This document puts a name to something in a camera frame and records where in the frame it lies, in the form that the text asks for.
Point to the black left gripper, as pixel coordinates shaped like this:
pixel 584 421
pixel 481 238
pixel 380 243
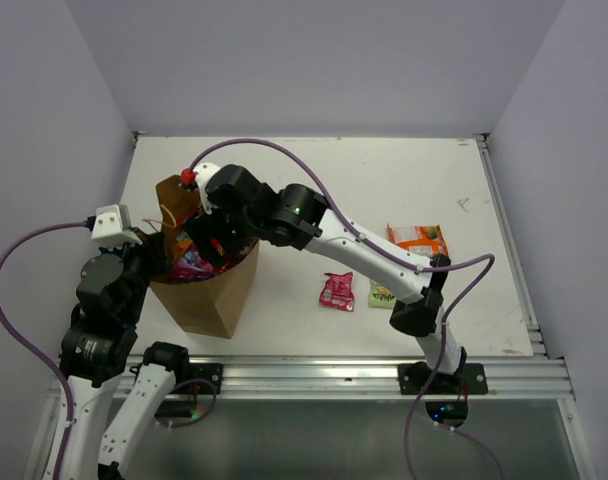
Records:
pixel 153 245

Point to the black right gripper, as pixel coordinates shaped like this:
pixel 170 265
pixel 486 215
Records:
pixel 202 227

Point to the purple candy packet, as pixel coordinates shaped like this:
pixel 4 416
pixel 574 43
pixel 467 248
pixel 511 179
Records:
pixel 192 267

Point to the brown paper bag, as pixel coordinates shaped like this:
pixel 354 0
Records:
pixel 211 307

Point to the orange white snack packet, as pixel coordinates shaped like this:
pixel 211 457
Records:
pixel 422 240

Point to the red snack packet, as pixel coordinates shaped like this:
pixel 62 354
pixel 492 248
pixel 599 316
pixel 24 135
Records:
pixel 228 253

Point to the orange yellow snack bag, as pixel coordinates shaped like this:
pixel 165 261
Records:
pixel 182 243

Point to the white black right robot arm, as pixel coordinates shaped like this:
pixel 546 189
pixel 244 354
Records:
pixel 236 209

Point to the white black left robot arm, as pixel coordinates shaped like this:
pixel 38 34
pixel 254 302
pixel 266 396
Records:
pixel 87 443

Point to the pink small snack packet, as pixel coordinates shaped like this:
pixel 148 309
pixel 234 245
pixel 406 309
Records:
pixel 337 292

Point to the green small snack packet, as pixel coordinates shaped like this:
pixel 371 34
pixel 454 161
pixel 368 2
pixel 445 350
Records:
pixel 380 297

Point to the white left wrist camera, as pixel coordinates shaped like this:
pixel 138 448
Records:
pixel 112 227

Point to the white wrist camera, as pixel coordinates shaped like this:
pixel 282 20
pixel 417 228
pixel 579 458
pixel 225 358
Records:
pixel 197 179
pixel 112 227

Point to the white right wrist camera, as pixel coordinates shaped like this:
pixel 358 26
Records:
pixel 197 179

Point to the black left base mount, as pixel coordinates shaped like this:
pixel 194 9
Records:
pixel 195 396

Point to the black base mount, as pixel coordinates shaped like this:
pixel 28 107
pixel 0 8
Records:
pixel 195 396
pixel 452 412

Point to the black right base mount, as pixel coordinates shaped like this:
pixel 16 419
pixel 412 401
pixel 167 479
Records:
pixel 452 412

